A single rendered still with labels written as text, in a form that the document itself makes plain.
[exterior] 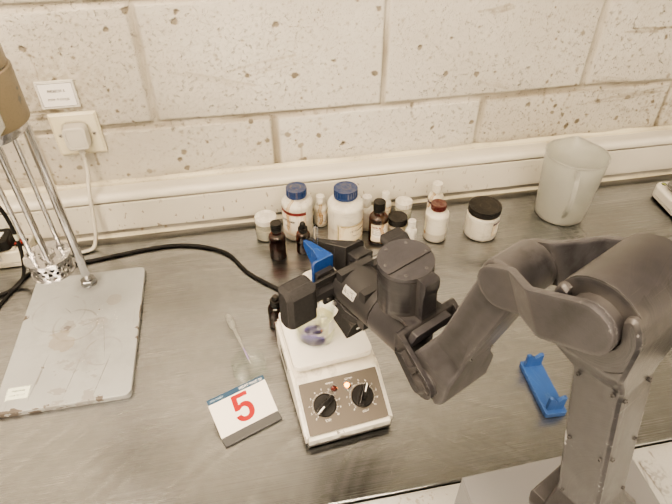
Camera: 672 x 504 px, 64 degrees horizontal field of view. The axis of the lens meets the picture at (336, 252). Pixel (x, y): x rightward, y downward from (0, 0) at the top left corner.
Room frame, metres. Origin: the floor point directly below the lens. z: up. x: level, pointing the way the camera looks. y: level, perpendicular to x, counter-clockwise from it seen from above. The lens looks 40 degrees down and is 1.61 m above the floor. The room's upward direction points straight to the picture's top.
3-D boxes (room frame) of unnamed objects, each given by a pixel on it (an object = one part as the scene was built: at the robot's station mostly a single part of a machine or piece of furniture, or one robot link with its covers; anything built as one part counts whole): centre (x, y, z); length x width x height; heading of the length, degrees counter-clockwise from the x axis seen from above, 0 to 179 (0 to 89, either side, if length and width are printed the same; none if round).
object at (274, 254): (0.82, 0.12, 0.94); 0.03 x 0.03 x 0.08
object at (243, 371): (0.54, 0.14, 0.91); 0.06 x 0.06 x 0.02
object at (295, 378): (0.52, 0.01, 0.94); 0.22 x 0.13 x 0.08; 17
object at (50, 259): (0.63, 0.44, 1.17); 0.07 x 0.07 x 0.25
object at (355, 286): (0.46, -0.03, 1.16); 0.19 x 0.08 x 0.06; 128
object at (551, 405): (0.50, -0.32, 0.92); 0.10 x 0.03 x 0.04; 8
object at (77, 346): (0.62, 0.44, 0.91); 0.30 x 0.20 x 0.01; 11
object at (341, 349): (0.55, 0.02, 0.98); 0.12 x 0.12 x 0.01; 17
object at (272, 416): (0.45, 0.13, 0.92); 0.09 x 0.06 x 0.04; 122
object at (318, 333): (0.54, 0.03, 1.03); 0.07 x 0.06 x 0.08; 101
